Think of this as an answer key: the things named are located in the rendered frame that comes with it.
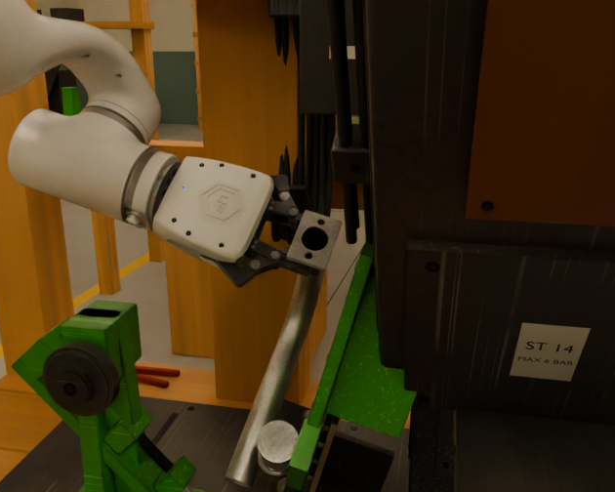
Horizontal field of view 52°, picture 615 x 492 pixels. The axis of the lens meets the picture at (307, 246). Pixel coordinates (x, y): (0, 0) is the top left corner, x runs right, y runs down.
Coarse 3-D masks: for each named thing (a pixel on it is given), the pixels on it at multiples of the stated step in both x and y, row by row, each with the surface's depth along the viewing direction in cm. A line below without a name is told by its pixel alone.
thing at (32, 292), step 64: (256, 0) 82; (256, 64) 85; (0, 128) 96; (256, 128) 88; (0, 192) 99; (0, 256) 103; (64, 256) 110; (0, 320) 107; (256, 320) 97; (256, 384) 100
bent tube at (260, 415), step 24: (312, 216) 64; (312, 240) 66; (312, 264) 62; (312, 288) 70; (288, 312) 73; (312, 312) 73; (288, 336) 72; (288, 360) 71; (264, 384) 70; (288, 384) 70; (264, 408) 68; (240, 456) 66; (240, 480) 64
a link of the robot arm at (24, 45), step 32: (0, 0) 50; (0, 32) 50; (32, 32) 53; (64, 32) 57; (96, 32) 60; (0, 64) 52; (32, 64) 54; (64, 64) 65; (96, 64) 63; (128, 64) 64; (96, 96) 67; (128, 96) 67
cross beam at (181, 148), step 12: (156, 144) 101; (168, 144) 101; (180, 144) 101; (192, 144) 101; (180, 156) 101; (192, 156) 100; (336, 192) 97; (360, 192) 96; (336, 204) 98; (360, 204) 97
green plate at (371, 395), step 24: (360, 264) 50; (360, 288) 51; (360, 312) 53; (336, 336) 53; (360, 336) 54; (336, 360) 54; (360, 360) 55; (336, 384) 56; (360, 384) 55; (384, 384) 55; (312, 408) 56; (336, 408) 56; (360, 408) 56; (384, 408) 55; (408, 408) 55; (384, 432) 56
